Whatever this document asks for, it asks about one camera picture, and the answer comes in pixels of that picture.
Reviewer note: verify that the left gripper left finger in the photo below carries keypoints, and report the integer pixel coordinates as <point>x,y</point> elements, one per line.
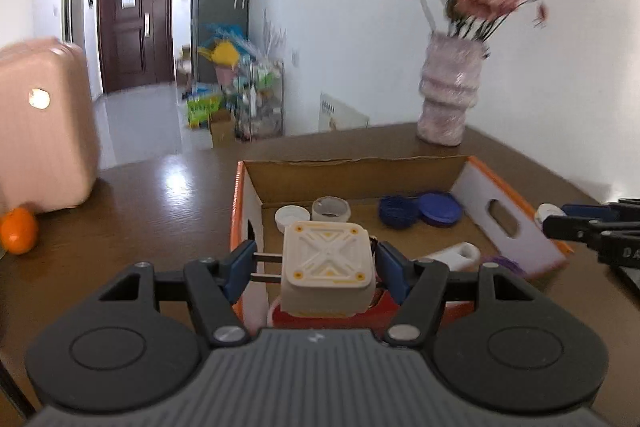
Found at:
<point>213,287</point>

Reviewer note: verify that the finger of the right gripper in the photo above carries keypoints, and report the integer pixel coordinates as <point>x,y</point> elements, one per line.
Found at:
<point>590,211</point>
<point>578,229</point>

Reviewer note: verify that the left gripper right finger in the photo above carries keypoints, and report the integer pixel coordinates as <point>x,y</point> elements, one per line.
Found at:
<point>418,287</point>

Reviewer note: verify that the dark blue ridged cap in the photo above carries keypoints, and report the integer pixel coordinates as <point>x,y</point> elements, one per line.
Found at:
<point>398,212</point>

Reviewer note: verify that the blue round lid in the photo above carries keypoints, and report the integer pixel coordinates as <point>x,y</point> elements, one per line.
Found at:
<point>439,209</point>

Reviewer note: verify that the beige power adapter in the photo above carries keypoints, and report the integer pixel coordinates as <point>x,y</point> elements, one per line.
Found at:
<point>327,270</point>

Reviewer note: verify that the white round lid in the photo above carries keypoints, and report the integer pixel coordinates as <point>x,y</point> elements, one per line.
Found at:
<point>289,214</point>

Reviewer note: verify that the pink textured vase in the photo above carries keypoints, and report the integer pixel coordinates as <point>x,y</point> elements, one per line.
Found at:
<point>449,83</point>

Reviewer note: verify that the orange fruit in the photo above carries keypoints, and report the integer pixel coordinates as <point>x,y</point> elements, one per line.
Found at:
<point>19,231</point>

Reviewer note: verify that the pink suitcase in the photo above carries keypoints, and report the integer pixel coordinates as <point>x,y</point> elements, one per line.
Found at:
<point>50,148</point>

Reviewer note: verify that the dark brown door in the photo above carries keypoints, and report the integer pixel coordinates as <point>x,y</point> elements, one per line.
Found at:
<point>135,43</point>

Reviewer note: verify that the wire storage rack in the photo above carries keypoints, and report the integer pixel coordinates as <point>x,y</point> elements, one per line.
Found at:
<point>259,93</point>

